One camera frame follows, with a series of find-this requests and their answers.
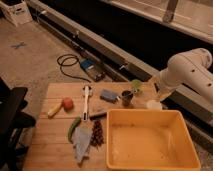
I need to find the white handled brush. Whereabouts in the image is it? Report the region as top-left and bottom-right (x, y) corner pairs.
(83, 85), (91, 121)

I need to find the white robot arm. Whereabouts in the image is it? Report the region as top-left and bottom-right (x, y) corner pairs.
(157, 48), (213, 105)

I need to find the yellow plastic tray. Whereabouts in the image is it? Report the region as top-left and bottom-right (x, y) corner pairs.
(106, 109), (201, 171)

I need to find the blue sponge block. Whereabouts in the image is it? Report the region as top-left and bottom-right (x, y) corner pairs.
(100, 89), (118, 103)

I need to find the blue power device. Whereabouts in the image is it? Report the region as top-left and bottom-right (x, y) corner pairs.
(80, 59), (105, 82)

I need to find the dark metal cup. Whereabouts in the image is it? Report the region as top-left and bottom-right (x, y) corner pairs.
(121, 90), (133, 106)

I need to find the green leafy plant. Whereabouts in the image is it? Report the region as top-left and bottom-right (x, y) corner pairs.
(131, 79), (142, 95)

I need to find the black block eraser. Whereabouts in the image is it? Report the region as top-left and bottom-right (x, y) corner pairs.
(90, 112), (107, 120)

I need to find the red tomato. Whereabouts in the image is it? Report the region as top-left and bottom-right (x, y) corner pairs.
(62, 97), (74, 111)

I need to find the green chili pepper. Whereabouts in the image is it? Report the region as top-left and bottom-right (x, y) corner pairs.
(67, 117), (81, 142)

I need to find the white small bowl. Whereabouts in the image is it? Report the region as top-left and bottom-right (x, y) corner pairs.
(146, 100), (162, 110)

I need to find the yellow banana toy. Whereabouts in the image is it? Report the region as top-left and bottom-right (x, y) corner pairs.
(47, 103), (62, 118)

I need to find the grey blue cloth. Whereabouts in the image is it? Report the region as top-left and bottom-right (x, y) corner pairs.
(72, 126), (92, 164)

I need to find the black chair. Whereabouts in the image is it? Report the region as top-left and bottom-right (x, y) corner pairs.
(0, 77), (36, 171)

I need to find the white cardboard box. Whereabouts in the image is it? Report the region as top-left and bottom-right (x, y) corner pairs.
(0, 0), (32, 27)

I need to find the black cable loop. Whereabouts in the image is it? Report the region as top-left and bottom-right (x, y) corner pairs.
(56, 53), (92, 83)

